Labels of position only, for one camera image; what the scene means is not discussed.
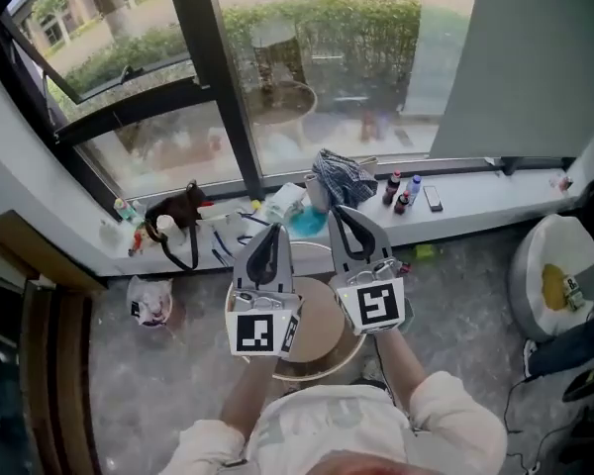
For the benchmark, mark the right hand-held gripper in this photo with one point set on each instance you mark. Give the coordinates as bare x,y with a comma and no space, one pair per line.
376,305

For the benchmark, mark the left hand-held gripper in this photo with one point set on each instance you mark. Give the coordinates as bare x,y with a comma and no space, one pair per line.
255,334

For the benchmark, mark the person's right forearm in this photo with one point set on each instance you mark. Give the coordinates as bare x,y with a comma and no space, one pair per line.
401,364

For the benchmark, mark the person's left forearm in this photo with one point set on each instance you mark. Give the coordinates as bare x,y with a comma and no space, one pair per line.
250,399

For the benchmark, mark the teal cloth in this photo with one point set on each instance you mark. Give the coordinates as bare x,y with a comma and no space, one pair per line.
309,223

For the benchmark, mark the dark red drink bottle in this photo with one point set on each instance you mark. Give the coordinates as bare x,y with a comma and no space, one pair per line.
391,191
402,205

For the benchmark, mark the white badge cards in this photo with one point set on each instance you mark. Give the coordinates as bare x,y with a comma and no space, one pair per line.
227,220

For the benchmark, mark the small yellow object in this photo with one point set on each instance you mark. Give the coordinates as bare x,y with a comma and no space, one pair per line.
255,205

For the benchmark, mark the beige tote bag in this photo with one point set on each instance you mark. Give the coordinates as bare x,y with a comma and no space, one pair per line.
319,193

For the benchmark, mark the blue plaid shirt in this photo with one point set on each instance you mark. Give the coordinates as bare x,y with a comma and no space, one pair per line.
346,181

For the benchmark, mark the white green packets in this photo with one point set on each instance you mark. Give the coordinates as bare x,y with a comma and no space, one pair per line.
287,201

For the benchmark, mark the clear bottle blue cap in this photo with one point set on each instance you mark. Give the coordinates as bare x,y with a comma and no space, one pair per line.
414,188

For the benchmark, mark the black phone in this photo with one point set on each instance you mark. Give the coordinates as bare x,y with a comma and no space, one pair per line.
433,198

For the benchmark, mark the white paper cup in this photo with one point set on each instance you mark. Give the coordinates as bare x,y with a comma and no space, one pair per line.
170,230

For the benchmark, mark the pink basket with plastic bag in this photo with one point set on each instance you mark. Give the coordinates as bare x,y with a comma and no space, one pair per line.
151,310

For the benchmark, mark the red toy figure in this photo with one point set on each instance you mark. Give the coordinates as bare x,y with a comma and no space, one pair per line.
138,239

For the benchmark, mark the person's black trousers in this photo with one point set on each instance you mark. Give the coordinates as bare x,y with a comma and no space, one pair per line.
371,384

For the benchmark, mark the clear water bottle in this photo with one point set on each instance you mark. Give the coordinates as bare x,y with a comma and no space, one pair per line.
138,210

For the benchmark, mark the green white bottle pink cap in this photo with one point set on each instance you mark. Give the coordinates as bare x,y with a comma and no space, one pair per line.
124,211

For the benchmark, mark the person's white printed shirt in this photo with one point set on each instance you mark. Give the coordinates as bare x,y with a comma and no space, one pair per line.
326,418

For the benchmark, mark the small white figure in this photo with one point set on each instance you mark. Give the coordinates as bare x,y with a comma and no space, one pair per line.
110,231

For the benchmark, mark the grey white egg cushion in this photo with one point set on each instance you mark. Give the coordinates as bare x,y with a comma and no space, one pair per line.
524,290

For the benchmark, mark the black window latch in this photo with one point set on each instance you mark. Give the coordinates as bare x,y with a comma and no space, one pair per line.
510,165

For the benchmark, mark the small red trinket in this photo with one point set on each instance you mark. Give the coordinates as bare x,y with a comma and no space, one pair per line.
564,183

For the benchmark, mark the brown cardboard sheet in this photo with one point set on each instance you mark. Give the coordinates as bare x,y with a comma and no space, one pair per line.
39,250

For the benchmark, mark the grey roller blind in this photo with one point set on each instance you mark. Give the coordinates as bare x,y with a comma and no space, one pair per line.
524,67

